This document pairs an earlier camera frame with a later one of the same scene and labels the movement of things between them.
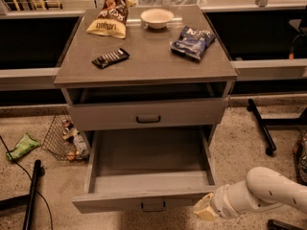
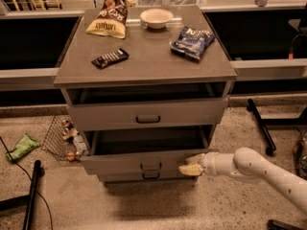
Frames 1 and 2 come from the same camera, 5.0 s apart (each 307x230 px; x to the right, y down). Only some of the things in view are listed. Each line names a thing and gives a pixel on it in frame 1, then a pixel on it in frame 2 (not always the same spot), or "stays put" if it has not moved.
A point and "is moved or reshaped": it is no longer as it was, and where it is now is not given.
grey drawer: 143,170 is moved or reshaped
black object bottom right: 274,224 stays put
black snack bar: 110,58 stays put
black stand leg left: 26,201 stays put
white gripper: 220,200 -> 209,164
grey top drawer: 148,106 stays put
